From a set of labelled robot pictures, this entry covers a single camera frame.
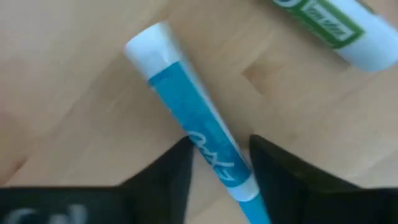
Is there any teal Expo dry-erase marker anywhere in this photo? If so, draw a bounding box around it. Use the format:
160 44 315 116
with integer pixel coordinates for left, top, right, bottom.
123 21 272 224

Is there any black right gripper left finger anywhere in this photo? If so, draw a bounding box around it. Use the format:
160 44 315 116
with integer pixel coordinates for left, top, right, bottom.
0 135 196 224

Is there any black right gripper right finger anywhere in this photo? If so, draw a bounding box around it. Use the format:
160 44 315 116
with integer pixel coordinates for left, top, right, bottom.
248 133 398 224

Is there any green Expo dry-erase marker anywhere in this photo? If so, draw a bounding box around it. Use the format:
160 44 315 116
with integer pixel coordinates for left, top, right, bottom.
271 0 398 73

